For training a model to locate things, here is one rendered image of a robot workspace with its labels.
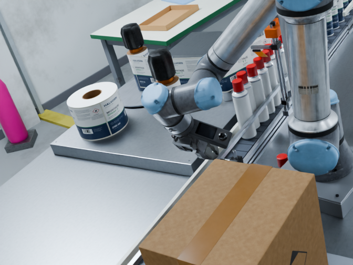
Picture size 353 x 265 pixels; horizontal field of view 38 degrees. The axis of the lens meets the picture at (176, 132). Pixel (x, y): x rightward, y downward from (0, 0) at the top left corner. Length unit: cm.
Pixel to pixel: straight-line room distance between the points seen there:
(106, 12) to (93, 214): 355
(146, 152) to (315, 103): 75
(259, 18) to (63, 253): 86
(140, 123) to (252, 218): 105
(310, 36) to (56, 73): 381
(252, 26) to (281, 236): 53
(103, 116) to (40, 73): 280
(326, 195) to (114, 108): 89
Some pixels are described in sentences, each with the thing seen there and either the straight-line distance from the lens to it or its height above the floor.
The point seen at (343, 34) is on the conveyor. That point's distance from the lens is 238.
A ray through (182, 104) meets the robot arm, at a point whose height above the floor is 121.
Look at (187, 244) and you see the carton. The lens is 97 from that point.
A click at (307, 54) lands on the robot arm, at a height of 131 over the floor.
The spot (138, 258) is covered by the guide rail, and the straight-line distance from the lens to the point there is 123.
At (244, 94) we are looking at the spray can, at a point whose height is 104.
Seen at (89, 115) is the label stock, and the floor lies 99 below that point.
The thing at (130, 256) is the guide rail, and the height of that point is 91.
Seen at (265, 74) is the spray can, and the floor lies 103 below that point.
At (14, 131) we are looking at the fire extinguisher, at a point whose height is 16.
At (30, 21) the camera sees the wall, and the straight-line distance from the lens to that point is 460.
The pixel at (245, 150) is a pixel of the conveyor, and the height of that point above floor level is 88.
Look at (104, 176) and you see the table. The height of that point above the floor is 83.
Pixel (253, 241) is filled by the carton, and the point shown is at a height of 112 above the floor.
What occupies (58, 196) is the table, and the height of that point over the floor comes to 83.
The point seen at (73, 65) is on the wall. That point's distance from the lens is 484.
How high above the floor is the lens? 176
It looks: 29 degrees down
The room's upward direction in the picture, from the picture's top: 17 degrees counter-clockwise
